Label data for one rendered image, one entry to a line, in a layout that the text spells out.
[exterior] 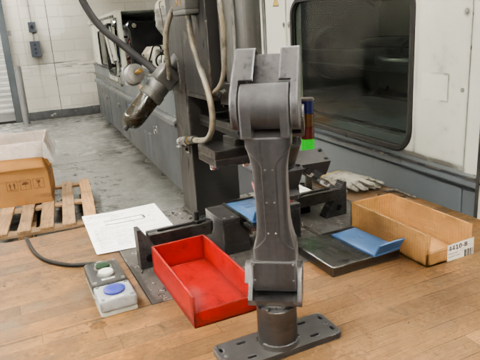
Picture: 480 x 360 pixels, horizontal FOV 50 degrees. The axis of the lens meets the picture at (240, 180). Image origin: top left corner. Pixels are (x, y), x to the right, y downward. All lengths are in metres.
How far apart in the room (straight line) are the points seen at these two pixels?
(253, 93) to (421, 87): 1.00
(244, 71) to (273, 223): 0.22
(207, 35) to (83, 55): 9.16
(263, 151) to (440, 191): 0.95
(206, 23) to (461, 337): 0.78
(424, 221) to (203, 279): 0.53
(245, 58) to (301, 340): 0.44
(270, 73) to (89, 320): 0.54
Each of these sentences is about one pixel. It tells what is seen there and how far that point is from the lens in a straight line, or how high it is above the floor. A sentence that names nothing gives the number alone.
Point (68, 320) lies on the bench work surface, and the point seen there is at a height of 0.90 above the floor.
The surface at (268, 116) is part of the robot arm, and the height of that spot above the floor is 1.27.
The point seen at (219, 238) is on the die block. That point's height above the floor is 0.93.
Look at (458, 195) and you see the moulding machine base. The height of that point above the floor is 0.91.
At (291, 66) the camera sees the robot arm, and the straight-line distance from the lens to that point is 0.71.
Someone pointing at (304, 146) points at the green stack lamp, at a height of 1.07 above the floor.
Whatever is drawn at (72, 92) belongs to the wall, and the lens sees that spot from 10.30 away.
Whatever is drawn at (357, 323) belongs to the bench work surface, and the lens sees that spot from 0.91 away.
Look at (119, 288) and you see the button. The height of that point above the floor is 0.94.
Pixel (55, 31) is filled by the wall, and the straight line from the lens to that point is 10.25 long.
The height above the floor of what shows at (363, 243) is 0.92.
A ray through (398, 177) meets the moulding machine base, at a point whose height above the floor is 0.90.
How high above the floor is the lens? 1.38
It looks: 16 degrees down
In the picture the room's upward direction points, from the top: 4 degrees counter-clockwise
